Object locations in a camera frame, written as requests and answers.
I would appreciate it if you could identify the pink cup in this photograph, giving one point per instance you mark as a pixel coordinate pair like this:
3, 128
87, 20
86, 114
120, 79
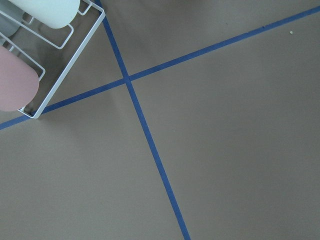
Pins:
19, 83

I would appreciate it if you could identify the mint green cup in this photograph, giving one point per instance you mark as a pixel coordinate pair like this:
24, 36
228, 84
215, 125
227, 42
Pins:
55, 14

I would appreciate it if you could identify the grey cup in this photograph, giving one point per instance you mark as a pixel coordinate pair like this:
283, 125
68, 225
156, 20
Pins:
7, 26

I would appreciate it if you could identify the white wire cup rack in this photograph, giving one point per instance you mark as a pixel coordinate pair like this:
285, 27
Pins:
51, 52

